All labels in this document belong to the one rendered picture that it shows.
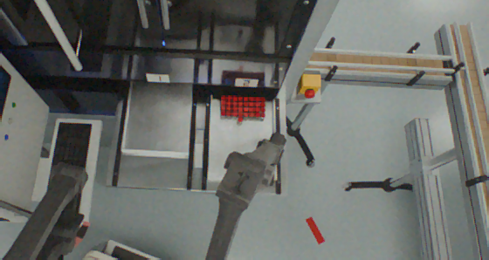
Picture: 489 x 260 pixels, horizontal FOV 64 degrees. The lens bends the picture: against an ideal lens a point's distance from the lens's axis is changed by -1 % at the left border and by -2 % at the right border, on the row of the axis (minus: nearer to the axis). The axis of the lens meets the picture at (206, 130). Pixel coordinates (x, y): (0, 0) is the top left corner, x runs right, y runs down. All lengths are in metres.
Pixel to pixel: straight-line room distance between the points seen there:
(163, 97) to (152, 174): 0.33
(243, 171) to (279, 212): 1.58
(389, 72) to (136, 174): 1.12
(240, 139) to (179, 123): 0.25
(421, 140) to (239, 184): 1.48
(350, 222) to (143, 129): 1.46
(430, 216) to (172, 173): 1.23
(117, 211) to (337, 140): 1.45
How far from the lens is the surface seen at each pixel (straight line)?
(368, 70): 1.79
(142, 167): 1.55
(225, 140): 1.57
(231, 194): 0.85
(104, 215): 2.45
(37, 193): 1.72
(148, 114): 1.62
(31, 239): 0.91
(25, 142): 1.62
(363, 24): 3.15
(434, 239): 2.12
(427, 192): 2.15
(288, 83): 1.54
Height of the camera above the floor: 2.37
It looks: 70 degrees down
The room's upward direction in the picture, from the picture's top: 3 degrees clockwise
